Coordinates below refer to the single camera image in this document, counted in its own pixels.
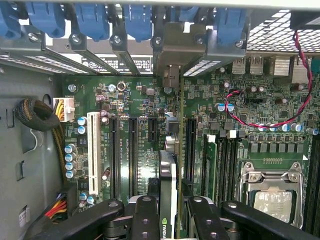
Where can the black open PC case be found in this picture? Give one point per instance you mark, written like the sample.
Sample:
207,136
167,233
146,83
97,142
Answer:
25,140

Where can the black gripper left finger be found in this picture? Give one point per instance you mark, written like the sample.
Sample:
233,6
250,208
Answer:
146,220

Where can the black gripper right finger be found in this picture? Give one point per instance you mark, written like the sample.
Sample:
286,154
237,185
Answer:
207,222

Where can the blue slot retention clip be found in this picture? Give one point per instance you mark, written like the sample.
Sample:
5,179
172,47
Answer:
8,22
188,12
137,22
230,25
91,21
45,18

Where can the metal CPU socket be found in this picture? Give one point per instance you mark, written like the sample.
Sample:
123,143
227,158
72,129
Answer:
246,175

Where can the green Dell motherboard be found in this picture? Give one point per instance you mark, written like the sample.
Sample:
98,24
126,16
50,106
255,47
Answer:
140,100

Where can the short black expansion slot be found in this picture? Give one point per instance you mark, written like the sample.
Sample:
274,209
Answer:
152,130

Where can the CPU with thermal paste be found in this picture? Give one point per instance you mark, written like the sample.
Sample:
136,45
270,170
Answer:
272,207

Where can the black expansion slot blue latch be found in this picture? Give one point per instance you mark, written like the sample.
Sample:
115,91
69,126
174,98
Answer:
133,155

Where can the white power connector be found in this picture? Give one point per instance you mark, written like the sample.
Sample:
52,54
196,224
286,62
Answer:
67,110

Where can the white PCI expansion slot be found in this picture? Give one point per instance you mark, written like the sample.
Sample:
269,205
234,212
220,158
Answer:
93,150

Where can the long black expansion slot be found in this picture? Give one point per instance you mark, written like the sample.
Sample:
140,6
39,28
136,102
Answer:
191,150
115,155

